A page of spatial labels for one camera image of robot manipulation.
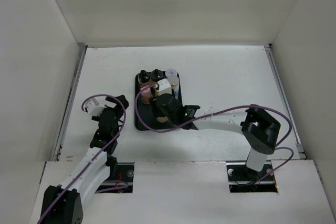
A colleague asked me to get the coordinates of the pink lid spice bottle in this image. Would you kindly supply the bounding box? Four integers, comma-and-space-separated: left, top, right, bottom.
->
140, 86, 152, 105

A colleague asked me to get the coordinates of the blue label white canister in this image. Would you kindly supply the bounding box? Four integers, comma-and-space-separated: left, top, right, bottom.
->
167, 75, 180, 100

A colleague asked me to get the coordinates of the black cap spice bottle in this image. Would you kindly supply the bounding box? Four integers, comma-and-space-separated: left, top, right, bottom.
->
150, 69, 165, 83
138, 70, 151, 88

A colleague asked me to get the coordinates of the clear dome lid jar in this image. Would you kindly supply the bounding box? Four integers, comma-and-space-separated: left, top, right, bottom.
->
156, 116, 169, 123

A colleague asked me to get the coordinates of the white red lid spice jar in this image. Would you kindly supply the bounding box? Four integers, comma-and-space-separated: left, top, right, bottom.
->
165, 68, 178, 77

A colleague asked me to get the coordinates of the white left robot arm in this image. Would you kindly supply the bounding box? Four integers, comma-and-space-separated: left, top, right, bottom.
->
38, 94, 129, 223

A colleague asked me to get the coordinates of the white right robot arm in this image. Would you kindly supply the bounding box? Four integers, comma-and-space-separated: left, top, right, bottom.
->
150, 94, 281, 180

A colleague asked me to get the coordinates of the black rectangular plastic tray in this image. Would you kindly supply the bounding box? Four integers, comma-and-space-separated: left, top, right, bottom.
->
134, 71, 180, 130

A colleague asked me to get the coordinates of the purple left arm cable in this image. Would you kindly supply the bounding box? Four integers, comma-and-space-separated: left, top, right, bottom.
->
36, 93, 129, 224

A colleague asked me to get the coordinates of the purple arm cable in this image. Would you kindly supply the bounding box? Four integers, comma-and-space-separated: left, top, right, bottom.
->
134, 84, 295, 185
36, 93, 129, 224

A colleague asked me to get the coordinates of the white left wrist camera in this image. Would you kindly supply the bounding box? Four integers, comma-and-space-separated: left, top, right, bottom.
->
81, 98, 105, 116

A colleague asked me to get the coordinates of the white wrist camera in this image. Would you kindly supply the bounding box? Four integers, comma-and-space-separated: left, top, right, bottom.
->
81, 98, 105, 116
157, 78, 172, 96

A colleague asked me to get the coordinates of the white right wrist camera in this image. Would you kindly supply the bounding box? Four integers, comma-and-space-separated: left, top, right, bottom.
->
157, 78, 172, 96

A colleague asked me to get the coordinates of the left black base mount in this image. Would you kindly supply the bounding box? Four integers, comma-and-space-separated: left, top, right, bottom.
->
96, 163, 134, 194

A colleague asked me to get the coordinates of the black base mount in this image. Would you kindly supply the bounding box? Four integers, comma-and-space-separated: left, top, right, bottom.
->
96, 163, 134, 194
226, 162, 278, 193

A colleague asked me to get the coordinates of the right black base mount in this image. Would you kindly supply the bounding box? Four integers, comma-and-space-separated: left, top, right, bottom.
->
226, 162, 278, 193

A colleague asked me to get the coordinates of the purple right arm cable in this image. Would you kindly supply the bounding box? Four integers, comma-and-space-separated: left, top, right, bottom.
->
134, 84, 295, 185

